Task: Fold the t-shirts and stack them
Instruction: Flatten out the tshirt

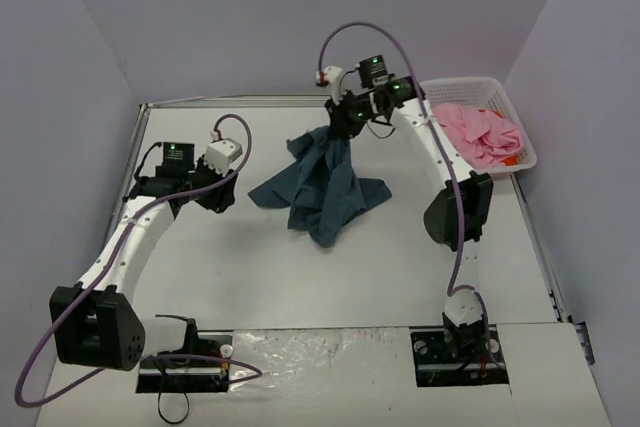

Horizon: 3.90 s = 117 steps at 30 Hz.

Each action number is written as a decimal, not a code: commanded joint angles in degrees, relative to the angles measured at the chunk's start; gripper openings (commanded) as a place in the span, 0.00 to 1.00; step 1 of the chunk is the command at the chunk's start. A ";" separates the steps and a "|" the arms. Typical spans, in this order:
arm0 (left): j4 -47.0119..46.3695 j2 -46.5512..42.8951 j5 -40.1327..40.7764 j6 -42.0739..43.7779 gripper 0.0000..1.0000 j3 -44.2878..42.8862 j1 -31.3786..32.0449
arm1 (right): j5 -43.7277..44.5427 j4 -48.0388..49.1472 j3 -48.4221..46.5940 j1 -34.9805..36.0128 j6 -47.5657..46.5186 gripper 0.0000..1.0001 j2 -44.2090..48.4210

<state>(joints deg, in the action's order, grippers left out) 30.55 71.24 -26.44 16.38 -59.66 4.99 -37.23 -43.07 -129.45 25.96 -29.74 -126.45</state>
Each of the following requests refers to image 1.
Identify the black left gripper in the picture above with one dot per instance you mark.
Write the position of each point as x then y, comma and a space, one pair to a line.
220, 192

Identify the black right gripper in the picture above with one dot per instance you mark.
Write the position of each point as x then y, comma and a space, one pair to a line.
342, 123

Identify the teal blue t-shirt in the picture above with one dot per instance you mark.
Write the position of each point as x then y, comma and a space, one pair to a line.
320, 188

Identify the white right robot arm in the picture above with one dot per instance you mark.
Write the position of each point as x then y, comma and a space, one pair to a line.
459, 207

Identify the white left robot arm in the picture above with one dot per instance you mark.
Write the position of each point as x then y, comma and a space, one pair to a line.
96, 324

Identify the pink t-shirt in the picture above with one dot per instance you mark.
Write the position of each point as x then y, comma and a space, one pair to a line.
461, 124

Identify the white plastic basket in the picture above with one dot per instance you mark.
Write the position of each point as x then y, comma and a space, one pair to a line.
482, 92

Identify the orange garment in basket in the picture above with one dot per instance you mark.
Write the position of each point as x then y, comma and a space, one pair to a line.
500, 141

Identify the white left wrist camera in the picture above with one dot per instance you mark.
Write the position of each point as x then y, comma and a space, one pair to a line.
221, 153

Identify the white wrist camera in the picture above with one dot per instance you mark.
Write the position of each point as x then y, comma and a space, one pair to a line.
330, 78
221, 153

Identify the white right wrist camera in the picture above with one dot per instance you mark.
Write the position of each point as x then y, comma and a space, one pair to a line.
330, 78

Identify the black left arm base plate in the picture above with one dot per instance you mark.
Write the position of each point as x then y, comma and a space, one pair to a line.
189, 376

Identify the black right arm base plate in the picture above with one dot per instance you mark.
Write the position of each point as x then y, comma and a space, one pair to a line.
436, 366

